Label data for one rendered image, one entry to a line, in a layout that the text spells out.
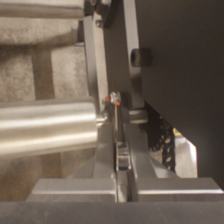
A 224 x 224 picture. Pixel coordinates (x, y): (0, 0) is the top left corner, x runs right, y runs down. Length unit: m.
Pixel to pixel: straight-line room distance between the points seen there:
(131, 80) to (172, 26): 0.14
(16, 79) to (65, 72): 0.33
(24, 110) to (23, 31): 1.10
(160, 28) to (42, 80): 1.11
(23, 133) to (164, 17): 0.27
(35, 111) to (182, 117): 0.25
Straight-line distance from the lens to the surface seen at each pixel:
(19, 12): 0.43
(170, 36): 0.20
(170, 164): 0.35
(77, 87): 1.23
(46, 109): 0.32
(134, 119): 0.37
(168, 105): 0.20
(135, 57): 0.23
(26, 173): 1.33
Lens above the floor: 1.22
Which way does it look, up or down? 76 degrees down
